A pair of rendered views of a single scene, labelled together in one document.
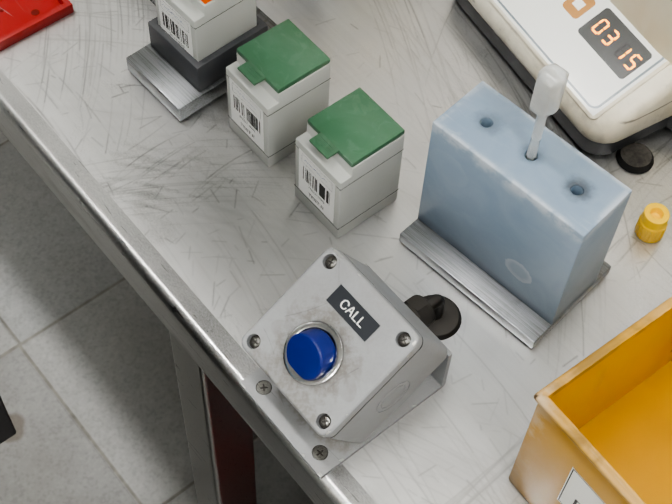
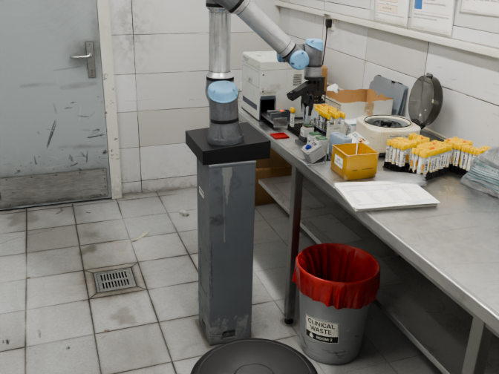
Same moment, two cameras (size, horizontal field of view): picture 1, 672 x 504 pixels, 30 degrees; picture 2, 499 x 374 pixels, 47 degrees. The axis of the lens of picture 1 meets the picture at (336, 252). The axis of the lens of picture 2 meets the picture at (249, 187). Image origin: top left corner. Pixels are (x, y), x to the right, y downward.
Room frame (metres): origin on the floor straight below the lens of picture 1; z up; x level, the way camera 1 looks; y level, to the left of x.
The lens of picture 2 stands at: (-1.81, -0.59, 1.66)
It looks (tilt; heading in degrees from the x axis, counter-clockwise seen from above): 23 degrees down; 22
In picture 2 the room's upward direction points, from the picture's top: 1 degrees clockwise
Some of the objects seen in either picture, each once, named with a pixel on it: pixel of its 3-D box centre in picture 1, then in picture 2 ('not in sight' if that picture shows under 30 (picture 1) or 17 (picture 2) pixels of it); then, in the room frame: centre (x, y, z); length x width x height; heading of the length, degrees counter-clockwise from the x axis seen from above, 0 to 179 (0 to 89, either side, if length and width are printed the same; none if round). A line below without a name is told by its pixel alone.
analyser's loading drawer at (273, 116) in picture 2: not in sight; (272, 115); (0.73, 0.33, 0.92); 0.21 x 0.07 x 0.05; 42
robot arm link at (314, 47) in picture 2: not in sight; (312, 52); (0.53, 0.08, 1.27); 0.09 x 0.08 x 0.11; 121
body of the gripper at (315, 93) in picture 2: not in sight; (312, 90); (0.54, 0.07, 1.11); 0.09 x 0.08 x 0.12; 134
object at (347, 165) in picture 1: (348, 163); (320, 145); (0.43, 0.00, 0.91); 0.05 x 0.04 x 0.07; 132
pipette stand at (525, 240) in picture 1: (516, 210); (340, 147); (0.39, -0.10, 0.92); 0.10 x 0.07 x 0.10; 49
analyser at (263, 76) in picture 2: not in sight; (275, 84); (0.94, 0.39, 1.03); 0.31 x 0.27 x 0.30; 42
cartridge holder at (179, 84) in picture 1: (209, 43); (307, 139); (0.52, 0.09, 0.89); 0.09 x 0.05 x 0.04; 135
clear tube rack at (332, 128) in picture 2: not in sight; (326, 125); (0.71, 0.05, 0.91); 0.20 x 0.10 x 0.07; 42
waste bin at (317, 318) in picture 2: not in sight; (334, 303); (0.31, -0.15, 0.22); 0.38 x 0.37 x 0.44; 42
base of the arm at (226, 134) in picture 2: not in sight; (225, 128); (0.22, 0.35, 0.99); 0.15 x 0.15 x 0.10
